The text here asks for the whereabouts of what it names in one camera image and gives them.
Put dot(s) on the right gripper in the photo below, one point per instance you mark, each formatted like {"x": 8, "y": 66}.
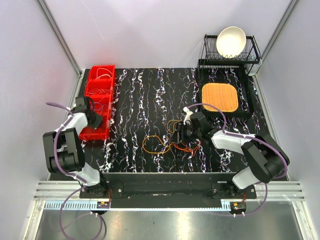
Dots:
{"x": 178, "y": 137}

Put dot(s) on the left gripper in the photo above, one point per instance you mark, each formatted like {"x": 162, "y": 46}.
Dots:
{"x": 98, "y": 119}

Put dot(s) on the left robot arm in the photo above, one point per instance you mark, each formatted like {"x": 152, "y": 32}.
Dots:
{"x": 63, "y": 147}

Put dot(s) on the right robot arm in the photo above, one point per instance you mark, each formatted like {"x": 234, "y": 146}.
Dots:
{"x": 266, "y": 160}

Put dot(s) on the red bin nearest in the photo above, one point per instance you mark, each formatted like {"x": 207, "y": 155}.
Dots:
{"x": 101, "y": 133}

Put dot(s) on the red bin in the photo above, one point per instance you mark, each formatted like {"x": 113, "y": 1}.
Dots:
{"x": 102, "y": 103}
{"x": 99, "y": 72}
{"x": 99, "y": 87}
{"x": 101, "y": 133}

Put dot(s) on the red bin farthest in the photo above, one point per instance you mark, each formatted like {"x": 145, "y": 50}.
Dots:
{"x": 99, "y": 72}

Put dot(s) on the orange woven mat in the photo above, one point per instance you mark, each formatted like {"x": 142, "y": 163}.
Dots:
{"x": 223, "y": 96}

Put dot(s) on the black dish rack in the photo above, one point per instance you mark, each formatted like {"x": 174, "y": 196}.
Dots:
{"x": 244, "y": 52}

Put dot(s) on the white cup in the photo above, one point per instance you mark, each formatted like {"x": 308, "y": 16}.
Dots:
{"x": 252, "y": 69}

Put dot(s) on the white bowl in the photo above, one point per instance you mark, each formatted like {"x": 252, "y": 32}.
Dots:
{"x": 231, "y": 42}

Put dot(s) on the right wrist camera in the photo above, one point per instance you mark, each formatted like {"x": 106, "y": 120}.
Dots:
{"x": 187, "y": 115}

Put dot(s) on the aluminium frame post right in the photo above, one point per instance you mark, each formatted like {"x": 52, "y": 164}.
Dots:
{"x": 291, "y": 7}

